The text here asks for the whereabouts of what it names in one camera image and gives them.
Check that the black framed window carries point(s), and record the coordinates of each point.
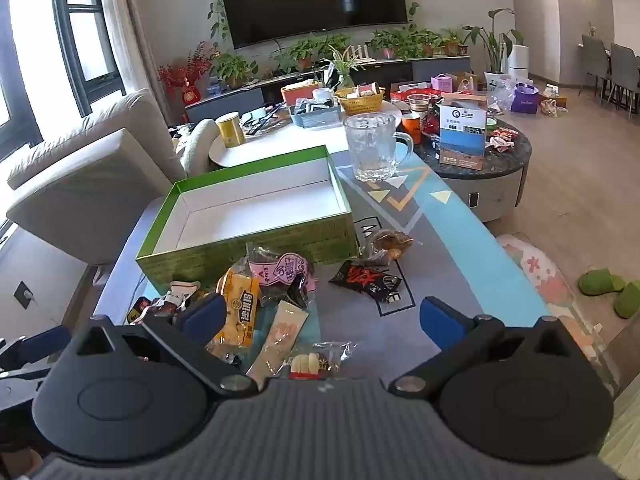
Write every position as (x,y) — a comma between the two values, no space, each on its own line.
(65,35)

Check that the tall leafy plant white pot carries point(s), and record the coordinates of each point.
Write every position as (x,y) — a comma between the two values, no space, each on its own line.
(492,42)

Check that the grey dining chair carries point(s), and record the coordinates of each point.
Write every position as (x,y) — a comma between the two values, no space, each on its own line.
(595,60)
(625,70)

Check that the red berry decoration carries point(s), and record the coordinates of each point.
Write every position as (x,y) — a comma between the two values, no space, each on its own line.
(190,94)

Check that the white and blue carton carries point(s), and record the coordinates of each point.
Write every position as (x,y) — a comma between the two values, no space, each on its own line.
(462,135)

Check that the white air purifier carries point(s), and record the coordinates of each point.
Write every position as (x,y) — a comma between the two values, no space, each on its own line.
(519,62)

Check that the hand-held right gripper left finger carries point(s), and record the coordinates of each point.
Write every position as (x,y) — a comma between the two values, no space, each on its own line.
(205,311)

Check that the spider plant in glass vase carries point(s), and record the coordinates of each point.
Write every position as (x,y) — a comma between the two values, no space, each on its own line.
(345,67)

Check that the light curtain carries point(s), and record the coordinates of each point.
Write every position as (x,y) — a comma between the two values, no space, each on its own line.
(132,25)

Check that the clear packet of white candies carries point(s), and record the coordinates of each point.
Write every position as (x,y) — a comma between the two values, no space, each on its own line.
(307,362)

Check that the yellow tin can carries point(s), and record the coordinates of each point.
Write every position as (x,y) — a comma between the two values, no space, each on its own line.
(230,131)

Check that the clear plastic pitcher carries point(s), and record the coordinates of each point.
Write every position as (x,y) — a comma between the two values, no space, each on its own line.
(372,150)

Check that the wall socket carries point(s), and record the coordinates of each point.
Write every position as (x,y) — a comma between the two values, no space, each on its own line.
(24,294)

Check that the green slipper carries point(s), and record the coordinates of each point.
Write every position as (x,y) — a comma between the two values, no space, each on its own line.
(629,302)
(600,282)

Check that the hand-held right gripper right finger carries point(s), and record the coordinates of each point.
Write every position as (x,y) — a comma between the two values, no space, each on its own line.
(439,321)

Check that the blue plastic tray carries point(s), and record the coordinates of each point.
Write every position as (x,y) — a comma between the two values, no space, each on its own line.
(315,116)

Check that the dark round table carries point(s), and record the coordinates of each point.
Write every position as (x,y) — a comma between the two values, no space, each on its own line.
(475,195)

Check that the black and red snack packet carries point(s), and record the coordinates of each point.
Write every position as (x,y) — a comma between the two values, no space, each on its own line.
(365,280)

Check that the beige long snack packet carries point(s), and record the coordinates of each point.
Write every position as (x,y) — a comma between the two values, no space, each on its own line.
(280,335)

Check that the green potted plant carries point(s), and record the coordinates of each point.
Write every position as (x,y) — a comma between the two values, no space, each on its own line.
(425,40)
(302,52)
(390,42)
(232,70)
(337,42)
(452,42)

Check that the dark snack packet pink label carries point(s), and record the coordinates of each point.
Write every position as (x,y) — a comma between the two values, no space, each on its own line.
(280,272)

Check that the white paper bag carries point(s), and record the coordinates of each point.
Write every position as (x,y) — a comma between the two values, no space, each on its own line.
(496,87)

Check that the pile of red packets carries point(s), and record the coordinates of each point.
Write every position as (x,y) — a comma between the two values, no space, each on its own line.
(501,139)

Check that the pink box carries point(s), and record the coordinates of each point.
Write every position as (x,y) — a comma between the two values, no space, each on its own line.
(441,84)

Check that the white round table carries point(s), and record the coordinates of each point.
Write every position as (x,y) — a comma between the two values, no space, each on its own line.
(300,137)

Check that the dark television cabinet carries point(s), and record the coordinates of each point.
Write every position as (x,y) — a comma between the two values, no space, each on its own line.
(240,97)

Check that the yellow snack packet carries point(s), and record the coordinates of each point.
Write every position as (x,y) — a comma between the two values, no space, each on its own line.
(240,305)

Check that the orange cup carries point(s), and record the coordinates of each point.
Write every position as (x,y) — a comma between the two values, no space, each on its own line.
(411,124)

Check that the yellow wicker basket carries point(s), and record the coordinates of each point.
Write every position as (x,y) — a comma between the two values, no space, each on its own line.
(360,105)

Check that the orange tissue box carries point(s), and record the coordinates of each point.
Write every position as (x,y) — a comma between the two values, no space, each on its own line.
(297,94)

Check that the clear wrapped brown pastry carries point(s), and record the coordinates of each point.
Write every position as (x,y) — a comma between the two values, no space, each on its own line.
(390,242)

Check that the purple gift bag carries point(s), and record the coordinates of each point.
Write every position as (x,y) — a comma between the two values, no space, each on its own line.
(524,100)

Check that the black and yellow small packet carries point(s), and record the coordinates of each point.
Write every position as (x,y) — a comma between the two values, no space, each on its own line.
(136,311)

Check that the black wall television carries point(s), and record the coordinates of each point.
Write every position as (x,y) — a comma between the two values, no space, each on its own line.
(315,0)

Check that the beige sofa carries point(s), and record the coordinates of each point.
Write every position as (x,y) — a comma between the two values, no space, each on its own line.
(75,185)

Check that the stack of paper cups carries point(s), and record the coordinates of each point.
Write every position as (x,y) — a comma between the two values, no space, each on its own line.
(419,107)

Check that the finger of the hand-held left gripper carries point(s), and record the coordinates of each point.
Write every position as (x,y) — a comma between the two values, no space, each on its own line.
(42,342)
(25,375)

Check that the floral floor rug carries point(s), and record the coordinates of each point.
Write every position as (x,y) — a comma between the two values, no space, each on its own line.
(550,285)

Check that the white and brown small packet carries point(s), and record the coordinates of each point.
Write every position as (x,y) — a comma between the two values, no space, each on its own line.
(177,294)

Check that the green cardboard box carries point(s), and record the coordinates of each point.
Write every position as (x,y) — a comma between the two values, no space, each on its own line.
(250,255)

